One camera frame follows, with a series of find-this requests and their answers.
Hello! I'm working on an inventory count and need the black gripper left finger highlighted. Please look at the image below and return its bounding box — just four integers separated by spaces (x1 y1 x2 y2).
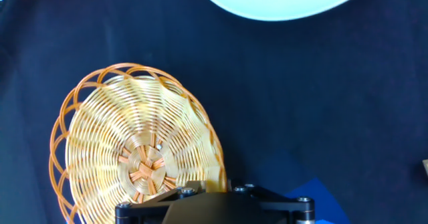
115 180 215 224

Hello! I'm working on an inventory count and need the woven wicker basket dish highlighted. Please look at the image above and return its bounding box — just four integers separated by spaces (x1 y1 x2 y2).
49 62 228 224

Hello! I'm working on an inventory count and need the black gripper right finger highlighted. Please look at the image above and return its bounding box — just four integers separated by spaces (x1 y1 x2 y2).
230 183 316 224

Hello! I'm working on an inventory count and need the pale green plate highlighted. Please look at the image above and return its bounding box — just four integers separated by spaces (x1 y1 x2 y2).
193 0 375 22

